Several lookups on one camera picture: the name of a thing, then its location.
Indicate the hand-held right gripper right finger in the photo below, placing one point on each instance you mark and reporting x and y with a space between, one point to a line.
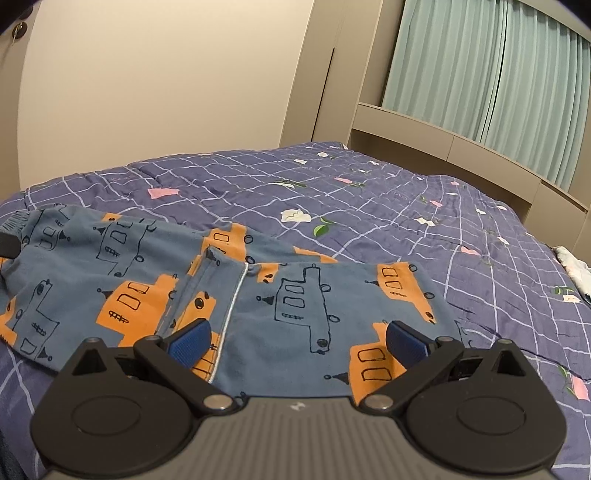
407 346

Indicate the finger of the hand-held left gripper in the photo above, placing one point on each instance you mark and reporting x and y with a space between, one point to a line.
8 245

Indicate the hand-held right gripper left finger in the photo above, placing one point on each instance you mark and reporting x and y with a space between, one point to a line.
190 345

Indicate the blue pants with orange trucks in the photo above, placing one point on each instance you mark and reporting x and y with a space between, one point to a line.
286 332

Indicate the beige door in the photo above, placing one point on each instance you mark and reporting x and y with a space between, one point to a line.
9 115

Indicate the purple grid floral blanket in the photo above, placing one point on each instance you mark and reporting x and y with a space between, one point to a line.
369 207

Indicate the white and blue crumpled cloth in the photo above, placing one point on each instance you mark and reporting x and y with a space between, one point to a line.
575 263

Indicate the beige headboard cabinet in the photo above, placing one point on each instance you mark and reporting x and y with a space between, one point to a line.
461 147

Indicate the round metal door knob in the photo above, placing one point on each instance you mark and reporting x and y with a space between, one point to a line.
19 30

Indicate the person's blue jeans leg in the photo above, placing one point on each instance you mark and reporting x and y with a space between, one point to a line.
8 461

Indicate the teal curtain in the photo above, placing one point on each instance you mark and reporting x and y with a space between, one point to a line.
549 101
443 64

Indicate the beige built-in wardrobe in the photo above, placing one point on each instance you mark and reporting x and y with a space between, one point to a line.
323 69

